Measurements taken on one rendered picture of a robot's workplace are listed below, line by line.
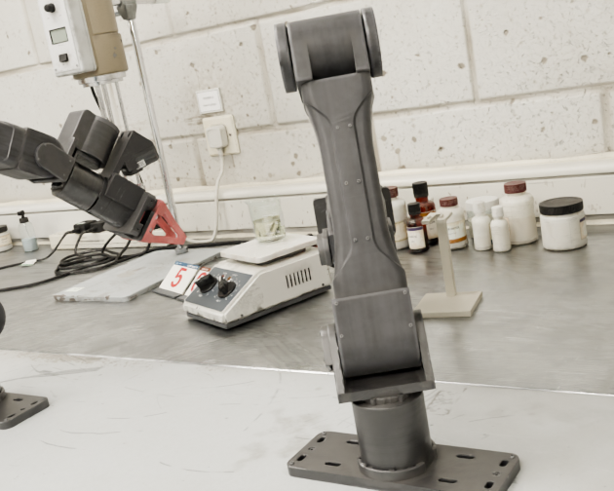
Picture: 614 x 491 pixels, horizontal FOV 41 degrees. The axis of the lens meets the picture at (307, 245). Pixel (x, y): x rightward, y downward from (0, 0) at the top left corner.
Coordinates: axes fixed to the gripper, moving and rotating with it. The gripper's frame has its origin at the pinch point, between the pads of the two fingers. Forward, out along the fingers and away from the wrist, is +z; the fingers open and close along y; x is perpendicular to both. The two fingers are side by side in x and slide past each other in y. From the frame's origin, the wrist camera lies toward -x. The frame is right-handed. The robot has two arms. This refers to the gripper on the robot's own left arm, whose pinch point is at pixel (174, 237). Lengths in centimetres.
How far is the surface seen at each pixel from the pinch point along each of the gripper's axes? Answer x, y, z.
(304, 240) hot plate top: -7.6, -10.2, 15.2
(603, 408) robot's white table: 6, -69, 14
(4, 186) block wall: -9, 120, 5
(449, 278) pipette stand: -7.7, -33.8, 23.6
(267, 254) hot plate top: -2.5, -11.2, 9.4
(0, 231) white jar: 3, 109, 7
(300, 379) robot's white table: 13.5, -36.2, 4.7
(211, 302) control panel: 7.1, -6.8, 6.4
